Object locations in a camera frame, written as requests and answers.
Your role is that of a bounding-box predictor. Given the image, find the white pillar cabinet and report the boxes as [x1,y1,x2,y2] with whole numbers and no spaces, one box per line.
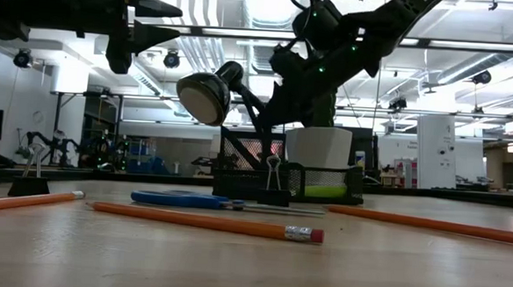
[414,114,459,191]

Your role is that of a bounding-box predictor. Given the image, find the black aluminium table frame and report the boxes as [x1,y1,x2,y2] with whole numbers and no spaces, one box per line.
[0,163,513,213]

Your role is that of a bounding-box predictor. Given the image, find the yellow-green sticky note pad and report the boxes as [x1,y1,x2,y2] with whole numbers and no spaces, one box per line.
[304,184,349,200]

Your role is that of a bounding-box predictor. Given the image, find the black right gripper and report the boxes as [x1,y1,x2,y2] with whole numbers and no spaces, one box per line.
[256,40,346,133]

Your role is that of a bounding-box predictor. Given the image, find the white hexagonal plant pot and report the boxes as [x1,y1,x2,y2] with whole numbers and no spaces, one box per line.
[284,125,354,170]

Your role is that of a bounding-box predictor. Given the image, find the black ceiling spotlight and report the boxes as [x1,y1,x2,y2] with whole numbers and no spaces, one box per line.
[388,95,408,112]
[12,47,34,70]
[162,49,182,70]
[471,68,494,86]

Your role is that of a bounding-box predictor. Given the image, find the shelf with colourful items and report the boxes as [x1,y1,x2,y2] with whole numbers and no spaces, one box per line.
[393,157,419,189]

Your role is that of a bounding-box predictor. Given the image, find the black gooseneck desk lamp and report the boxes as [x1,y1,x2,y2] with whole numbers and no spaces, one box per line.
[171,58,278,159]

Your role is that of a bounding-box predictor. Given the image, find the black shelving rack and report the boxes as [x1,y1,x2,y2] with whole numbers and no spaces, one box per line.
[46,89,126,173]

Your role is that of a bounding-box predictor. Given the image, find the blue-handled scissors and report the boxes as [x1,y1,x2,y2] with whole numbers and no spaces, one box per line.
[129,188,328,218]

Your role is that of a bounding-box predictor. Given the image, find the orange pencil with eraser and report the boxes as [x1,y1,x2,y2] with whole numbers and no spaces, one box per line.
[325,204,513,247]
[0,185,87,220]
[84,199,327,246]

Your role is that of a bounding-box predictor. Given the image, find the black overhead frame beam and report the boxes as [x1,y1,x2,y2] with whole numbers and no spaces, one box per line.
[127,21,513,55]

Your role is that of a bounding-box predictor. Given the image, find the black mesh desk organizer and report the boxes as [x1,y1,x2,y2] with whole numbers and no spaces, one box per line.
[212,126,368,207]

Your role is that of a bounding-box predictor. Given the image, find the blue storage bins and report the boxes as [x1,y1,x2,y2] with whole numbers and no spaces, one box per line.
[126,139,172,176]

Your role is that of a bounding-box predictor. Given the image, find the black binder clip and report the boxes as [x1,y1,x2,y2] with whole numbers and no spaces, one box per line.
[6,140,54,199]
[256,154,293,208]

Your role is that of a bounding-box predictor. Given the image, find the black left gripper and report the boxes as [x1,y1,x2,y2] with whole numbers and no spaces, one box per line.
[0,0,184,78]

